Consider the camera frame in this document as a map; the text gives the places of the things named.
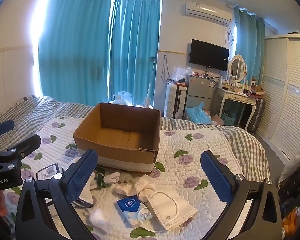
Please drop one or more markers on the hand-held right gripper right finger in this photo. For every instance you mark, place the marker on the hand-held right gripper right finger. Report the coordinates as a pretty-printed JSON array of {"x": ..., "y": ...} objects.
[{"x": 216, "y": 180}]

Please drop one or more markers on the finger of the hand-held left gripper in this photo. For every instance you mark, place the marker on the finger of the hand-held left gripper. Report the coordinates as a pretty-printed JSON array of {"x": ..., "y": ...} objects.
[
  {"x": 27, "y": 142},
  {"x": 3, "y": 127}
]

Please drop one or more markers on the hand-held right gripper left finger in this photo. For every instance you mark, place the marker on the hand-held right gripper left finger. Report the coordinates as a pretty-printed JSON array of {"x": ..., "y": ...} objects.
[{"x": 81, "y": 177}]

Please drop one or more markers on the white striped cloth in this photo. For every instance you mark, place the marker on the white striped cloth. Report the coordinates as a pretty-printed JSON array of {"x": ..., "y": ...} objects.
[{"x": 86, "y": 195}]

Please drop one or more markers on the white socks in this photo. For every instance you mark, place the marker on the white socks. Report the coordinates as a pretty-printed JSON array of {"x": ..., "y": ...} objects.
[{"x": 112, "y": 178}]

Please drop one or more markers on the floral soft tissue pack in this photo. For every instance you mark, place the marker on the floral soft tissue pack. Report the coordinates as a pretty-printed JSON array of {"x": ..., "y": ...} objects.
[{"x": 48, "y": 172}]

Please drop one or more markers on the white sock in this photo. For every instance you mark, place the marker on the white sock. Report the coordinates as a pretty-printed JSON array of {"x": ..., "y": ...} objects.
[{"x": 98, "y": 216}]

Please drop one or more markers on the brown cardboard box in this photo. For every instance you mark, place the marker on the brown cardboard box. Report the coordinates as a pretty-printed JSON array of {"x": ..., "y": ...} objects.
[{"x": 120, "y": 152}]

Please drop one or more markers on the blue tissue packet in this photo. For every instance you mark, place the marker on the blue tissue packet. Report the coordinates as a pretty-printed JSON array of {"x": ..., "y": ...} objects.
[{"x": 130, "y": 203}]

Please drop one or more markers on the white face mask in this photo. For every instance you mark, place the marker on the white face mask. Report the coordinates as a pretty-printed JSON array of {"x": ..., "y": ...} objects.
[{"x": 170, "y": 212}]

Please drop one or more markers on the cream cloth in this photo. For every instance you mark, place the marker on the cream cloth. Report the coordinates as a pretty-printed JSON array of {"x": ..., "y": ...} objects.
[{"x": 140, "y": 186}]

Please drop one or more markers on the white blue-print packet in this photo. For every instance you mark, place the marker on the white blue-print packet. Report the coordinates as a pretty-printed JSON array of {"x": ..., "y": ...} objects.
[{"x": 145, "y": 215}]

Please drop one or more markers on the grey checked bed sheet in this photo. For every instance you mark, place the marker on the grey checked bed sheet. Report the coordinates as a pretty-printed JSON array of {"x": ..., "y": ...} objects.
[{"x": 52, "y": 110}]

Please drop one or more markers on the flat cardboard box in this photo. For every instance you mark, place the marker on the flat cardboard box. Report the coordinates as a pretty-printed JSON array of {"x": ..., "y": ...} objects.
[{"x": 218, "y": 120}]

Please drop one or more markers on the teal storage basket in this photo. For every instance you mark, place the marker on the teal storage basket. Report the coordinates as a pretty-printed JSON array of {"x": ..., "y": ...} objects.
[{"x": 228, "y": 117}]

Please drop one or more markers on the blue bag of bottles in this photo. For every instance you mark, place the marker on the blue bag of bottles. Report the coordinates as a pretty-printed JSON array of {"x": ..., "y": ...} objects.
[{"x": 197, "y": 113}]

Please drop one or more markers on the dark patterned clothing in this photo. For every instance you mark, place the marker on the dark patterned clothing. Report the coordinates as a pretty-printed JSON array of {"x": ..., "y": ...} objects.
[{"x": 292, "y": 187}]

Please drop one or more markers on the dark grey suitcase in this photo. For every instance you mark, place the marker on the dark grey suitcase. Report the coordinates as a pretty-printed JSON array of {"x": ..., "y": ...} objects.
[{"x": 257, "y": 115}]

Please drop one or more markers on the pale plastic bag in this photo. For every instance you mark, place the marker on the pale plastic bag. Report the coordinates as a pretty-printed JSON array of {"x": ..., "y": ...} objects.
[{"x": 293, "y": 165}]

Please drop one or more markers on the white dressing table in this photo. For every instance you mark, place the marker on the white dressing table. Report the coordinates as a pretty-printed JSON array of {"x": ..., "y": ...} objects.
[{"x": 236, "y": 96}]

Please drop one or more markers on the white suitcase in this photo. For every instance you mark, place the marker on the white suitcase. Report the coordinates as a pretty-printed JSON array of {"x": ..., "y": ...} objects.
[{"x": 172, "y": 100}]

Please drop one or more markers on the white plastic bag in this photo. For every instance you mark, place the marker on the white plastic bag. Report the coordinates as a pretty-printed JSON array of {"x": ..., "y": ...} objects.
[{"x": 125, "y": 97}]

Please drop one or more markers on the silver small fridge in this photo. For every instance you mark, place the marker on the silver small fridge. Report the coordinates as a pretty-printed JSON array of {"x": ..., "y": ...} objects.
[{"x": 198, "y": 87}]

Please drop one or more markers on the wide teal curtain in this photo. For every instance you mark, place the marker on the wide teal curtain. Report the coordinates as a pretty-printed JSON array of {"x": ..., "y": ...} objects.
[{"x": 72, "y": 55}]

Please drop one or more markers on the small brown box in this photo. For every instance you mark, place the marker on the small brown box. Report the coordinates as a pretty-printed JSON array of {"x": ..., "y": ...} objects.
[{"x": 258, "y": 89}]

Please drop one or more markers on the white slatted wardrobe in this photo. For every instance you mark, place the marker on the white slatted wardrobe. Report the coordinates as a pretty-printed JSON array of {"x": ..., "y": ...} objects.
[{"x": 285, "y": 92}]

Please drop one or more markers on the clear plastic bag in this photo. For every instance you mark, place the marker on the clear plastic bag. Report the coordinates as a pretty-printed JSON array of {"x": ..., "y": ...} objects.
[{"x": 180, "y": 73}]

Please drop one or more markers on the white oval mirror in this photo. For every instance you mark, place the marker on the white oval mirror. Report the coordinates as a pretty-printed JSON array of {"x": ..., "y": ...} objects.
[{"x": 236, "y": 67}]

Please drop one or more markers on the white mop pole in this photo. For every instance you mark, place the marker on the white mop pole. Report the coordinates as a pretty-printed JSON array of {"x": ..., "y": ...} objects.
[{"x": 151, "y": 80}]

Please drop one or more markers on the teal window curtain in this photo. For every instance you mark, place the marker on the teal window curtain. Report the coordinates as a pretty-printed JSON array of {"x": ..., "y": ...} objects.
[{"x": 135, "y": 55}]

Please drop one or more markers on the narrow teal curtain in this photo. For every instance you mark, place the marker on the narrow teal curtain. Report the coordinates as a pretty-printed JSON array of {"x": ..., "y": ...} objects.
[{"x": 247, "y": 42}]

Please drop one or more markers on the white air conditioner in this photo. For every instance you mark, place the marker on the white air conditioner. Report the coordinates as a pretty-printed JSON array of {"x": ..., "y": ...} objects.
[{"x": 207, "y": 11}]

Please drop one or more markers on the black wall television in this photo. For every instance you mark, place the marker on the black wall television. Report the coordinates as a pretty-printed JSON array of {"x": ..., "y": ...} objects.
[{"x": 208, "y": 55}]

